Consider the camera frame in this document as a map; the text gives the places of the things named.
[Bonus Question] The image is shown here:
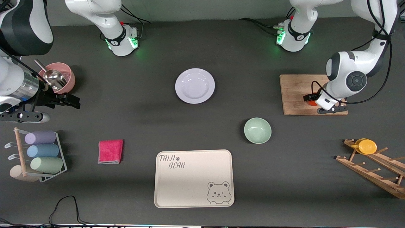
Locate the black left arm base cable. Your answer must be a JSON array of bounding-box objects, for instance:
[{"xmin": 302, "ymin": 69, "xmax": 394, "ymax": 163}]
[{"xmin": 239, "ymin": 18, "xmax": 279, "ymax": 36}]

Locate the black table edge cable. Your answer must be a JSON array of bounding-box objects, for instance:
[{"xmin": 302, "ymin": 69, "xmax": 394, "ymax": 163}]
[{"xmin": 0, "ymin": 196, "xmax": 95, "ymax": 227}]

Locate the pink bowl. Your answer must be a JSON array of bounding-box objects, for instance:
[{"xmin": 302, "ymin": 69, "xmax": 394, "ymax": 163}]
[{"xmin": 38, "ymin": 62, "xmax": 76, "ymax": 95}]

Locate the blue cup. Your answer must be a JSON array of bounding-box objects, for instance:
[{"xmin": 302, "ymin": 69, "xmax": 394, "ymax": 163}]
[{"xmin": 27, "ymin": 144, "xmax": 59, "ymax": 158}]

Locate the white wire cup rack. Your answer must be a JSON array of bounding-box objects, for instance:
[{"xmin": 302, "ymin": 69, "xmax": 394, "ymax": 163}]
[{"xmin": 5, "ymin": 128, "xmax": 68, "ymax": 183}]

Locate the metal scoop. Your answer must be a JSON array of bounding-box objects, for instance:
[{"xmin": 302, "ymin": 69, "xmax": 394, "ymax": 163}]
[{"xmin": 34, "ymin": 59, "xmax": 67, "ymax": 91}]

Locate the wooden peg drying rack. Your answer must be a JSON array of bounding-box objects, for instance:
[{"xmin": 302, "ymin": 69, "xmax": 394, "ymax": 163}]
[{"xmin": 336, "ymin": 139, "xmax": 405, "ymax": 199}]

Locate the black arm base cable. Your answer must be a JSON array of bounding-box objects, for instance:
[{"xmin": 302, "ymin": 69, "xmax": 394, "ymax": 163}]
[
  {"xmin": 239, "ymin": 18, "xmax": 279, "ymax": 36},
  {"xmin": 120, "ymin": 3, "xmax": 151, "ymax": 40}
]

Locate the beige cup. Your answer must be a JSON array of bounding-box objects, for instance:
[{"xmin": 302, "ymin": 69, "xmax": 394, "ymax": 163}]
[{"xmin": 9, "ymin": 165, "xmax": 40, "ymax": 182}]

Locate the wooden cutting board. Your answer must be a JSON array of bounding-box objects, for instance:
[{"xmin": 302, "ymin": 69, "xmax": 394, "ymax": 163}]
[{"xmin": 279, "ymin": 74, "xmax": 349, "ymax": 116}]

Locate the purple cup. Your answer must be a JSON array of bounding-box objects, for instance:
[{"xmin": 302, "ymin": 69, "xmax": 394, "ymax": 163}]
[{"xmin": 25, "ymin": 131, "xmax": 57, "ymax": 145}]

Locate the beige bear print tray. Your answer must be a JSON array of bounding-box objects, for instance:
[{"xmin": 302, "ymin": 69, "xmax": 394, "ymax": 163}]
[{"xmin": 154, "ymin": 149, "xmax": 235, "ymax": 208}]

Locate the pale lavender round plate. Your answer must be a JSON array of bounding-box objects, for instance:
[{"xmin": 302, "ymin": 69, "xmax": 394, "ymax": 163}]
[{"xmin": 175, "ymin": 68, "xmax": 215, "ymax": 104}]

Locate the wooden rack rod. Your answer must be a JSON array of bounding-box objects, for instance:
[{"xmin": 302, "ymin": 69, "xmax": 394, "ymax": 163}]
[{"xmin": 14, "ymin": 127, "xmax": 27, "ymax": 177}]

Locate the pink folded cloth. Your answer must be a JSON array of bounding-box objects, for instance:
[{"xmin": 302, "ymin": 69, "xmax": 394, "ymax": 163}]
[{"xmin": 98, "ymin": 140, "xmax": 124, "ymax": 165}]

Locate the yellow cup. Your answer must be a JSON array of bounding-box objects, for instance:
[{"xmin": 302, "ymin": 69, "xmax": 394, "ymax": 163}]
[{"xmin": 354, "ymin": 138, "xmax": 377, "ymax": 155}]

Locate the green cup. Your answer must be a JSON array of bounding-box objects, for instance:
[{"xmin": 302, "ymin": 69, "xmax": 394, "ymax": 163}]
[{"xmin": 30, "ymin": 157, "xmax": 64, "ymax": 174}]

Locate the black right arm base cable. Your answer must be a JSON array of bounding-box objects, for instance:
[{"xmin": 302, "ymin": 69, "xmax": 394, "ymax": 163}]
[{"xmin": 120, "ymin": 3, "xmax": 151, "ymax": 40}]

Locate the light green bowl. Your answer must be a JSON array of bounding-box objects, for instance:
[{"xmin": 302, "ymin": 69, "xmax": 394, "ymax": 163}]
[{"xmin": 244, "ymin": 117, "xmax": 272, "ymax": 144}]

